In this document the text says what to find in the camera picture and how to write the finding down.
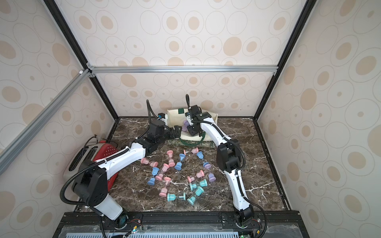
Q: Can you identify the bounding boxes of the teal hourglass bottom left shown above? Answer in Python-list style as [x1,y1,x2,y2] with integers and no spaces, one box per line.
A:
[167,192,186,202]

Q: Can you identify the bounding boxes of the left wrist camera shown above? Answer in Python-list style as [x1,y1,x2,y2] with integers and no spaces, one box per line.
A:
[157,113,168,126]

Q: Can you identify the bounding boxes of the pink hourglass top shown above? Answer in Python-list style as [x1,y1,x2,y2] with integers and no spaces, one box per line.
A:
[184,147,199,155]

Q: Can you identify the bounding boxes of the blue hourglass centre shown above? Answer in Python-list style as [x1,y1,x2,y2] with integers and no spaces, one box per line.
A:
[174,153,186,171]

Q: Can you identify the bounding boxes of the aluminium frame rail back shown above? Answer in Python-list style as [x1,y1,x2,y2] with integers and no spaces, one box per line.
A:
[86,65,278,75]

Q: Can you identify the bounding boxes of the cream canvas tote bag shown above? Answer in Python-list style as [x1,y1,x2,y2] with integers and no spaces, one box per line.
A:
[165,108,213,146]

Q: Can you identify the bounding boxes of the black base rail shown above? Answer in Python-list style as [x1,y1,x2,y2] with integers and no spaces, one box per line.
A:
[53,211,309,238]

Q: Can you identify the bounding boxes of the pink hourglass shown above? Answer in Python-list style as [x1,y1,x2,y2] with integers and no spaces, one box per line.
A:
[155,163,172,186]
[184,147,199,155]
[159,187,168,197]
[140,158,158,168]
[167,150,176,168]
[187,170,205,183]

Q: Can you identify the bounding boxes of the aluminium frame rail left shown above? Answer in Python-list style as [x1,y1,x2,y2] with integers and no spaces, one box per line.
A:
[1,69,90,174]

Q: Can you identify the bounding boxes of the pink hourglass upper middle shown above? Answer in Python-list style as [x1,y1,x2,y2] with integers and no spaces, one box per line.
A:
[167,150,176,168]

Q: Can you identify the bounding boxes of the blue hourglass left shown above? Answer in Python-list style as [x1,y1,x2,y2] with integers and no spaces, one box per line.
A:
[147,167,160,186]

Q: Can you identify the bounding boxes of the teal hourglass bottom right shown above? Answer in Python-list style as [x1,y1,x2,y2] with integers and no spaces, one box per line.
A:
[187,186,204,206]

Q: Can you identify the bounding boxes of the pink hourglass far left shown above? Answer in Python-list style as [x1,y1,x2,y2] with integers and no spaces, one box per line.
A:
[140,158,158,168]

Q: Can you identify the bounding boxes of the aluminium frame rail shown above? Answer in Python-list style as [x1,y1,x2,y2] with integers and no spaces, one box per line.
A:
[86,65,278,75]
[1,69,90,174]

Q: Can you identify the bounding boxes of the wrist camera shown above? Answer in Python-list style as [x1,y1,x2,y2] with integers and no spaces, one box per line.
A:
[157,113,168,126]
[188,105,202,118]

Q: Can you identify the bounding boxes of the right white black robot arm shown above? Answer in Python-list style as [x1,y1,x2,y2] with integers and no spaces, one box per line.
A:
[186,94,267,235]

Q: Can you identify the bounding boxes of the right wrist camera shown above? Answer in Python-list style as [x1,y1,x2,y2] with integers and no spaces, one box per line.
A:
[188,105,202,118]

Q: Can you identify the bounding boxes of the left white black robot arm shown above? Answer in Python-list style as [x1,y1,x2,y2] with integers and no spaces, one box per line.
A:
[60,114,182,229]

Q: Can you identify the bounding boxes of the pink hourglass bottom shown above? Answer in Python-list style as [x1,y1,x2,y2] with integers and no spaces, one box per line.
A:
[159,187,168,197]

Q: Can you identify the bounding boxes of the red and steel toaster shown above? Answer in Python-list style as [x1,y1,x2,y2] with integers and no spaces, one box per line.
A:
[63,141,119,181]

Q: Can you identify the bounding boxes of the purple hourglass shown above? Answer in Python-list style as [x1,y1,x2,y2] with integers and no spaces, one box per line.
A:
[208,173,216,182]
[182,121,190,132]

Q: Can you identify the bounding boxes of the pink hourglass right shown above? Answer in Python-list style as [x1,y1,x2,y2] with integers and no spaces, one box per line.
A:
[187,170,205,183]

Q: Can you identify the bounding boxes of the pink hourglass lower left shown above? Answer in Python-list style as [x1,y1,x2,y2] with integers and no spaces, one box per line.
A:
[155,163,172,186]

